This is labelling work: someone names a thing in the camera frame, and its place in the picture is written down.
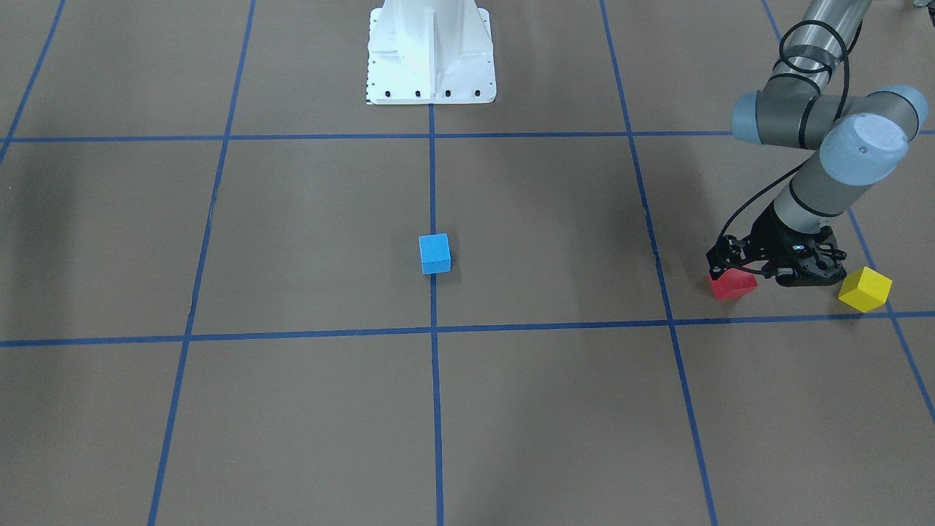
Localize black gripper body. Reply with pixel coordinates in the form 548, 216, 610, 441
744, 203, 809, 274

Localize red foam cube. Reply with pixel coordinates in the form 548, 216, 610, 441
708, 268, 758, 302

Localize blue foam cube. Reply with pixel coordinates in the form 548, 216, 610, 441
418, 233, 453, 275

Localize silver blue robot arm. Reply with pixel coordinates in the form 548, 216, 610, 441
706, 1, 929, 287

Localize yellow foam cube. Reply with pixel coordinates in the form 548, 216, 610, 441
837, 267, 893, 313

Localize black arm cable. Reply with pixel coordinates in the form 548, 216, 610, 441
718, 20, 853, 253

